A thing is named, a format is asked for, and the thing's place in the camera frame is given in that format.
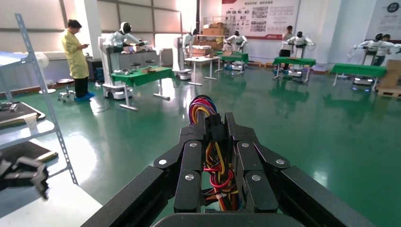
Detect person in white shirt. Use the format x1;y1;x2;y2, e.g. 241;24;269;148
374;34;396;67
278;25;295;70

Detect empty black mat tray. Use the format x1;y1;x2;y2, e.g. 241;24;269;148
0;141;59;164

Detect white humanoid robot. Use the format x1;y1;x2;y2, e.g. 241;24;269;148
352;33;401;92
173;28;200;81
286;31;315;78
98;21;150;101
221;30;249;76

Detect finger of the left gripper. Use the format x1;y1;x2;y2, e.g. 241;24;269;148
14;157;50;201
0;158;15;191

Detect wall poster board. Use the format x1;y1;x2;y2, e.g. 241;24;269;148
221;0;300;40

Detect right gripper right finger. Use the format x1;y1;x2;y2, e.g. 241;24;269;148
225;112;376;227

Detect white standing fan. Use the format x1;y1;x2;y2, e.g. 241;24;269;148
34;51;57;95

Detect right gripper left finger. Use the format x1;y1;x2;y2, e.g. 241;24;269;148
80;113;208;227

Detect black mat tray with tools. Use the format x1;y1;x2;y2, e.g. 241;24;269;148
0;101;46;130

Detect black wheeled stool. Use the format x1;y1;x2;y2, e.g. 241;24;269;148
56;78;77;104

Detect grey metal tools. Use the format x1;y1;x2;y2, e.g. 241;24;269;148
0;102;18;113

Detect cardboard boxes on pallet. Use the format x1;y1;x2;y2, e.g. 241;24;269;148
376;59;401;98

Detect white perforated metal rack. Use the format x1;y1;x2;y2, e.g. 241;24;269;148
0;13;79;186

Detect green cloth table with items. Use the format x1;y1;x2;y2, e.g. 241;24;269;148
111;66;177;112

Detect white bare table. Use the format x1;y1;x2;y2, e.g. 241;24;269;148
184;55;222;87

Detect grey desk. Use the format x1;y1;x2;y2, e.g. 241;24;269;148
108;47;163;73

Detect white wall banner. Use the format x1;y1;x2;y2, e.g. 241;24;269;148
366;0;401;42

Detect stack of cardboard boxes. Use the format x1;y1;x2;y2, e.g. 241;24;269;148
192;22;230;59

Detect person in yellow coat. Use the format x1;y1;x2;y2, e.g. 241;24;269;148
61;19;95;103

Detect multicoloured wire harness bundle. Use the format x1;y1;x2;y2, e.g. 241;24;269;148
188;94;243;212

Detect white paper tag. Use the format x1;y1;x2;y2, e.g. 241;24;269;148
23;113;40;131

